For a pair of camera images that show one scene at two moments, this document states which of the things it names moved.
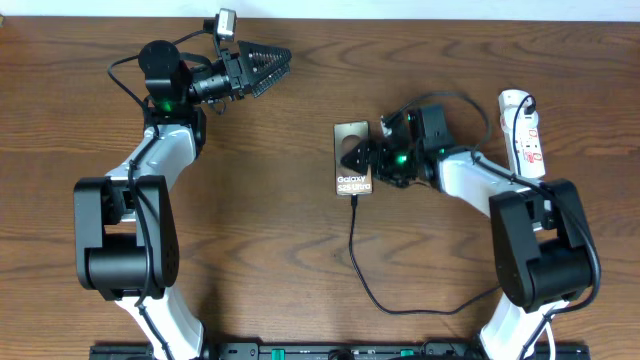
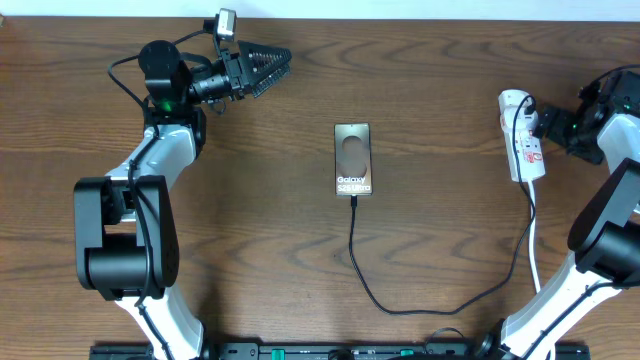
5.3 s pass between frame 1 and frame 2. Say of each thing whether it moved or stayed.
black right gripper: moved
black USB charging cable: stayed
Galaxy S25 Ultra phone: stayed
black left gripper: stayed
